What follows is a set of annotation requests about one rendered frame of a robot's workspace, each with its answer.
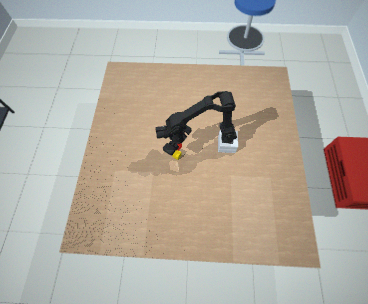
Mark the yellow cube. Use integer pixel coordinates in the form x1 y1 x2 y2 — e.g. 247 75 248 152
172 150 182 160

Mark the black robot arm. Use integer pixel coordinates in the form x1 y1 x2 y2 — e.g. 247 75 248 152
155 91 237 144

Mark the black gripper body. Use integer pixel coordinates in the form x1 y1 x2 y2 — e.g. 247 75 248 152
163 125 192 156

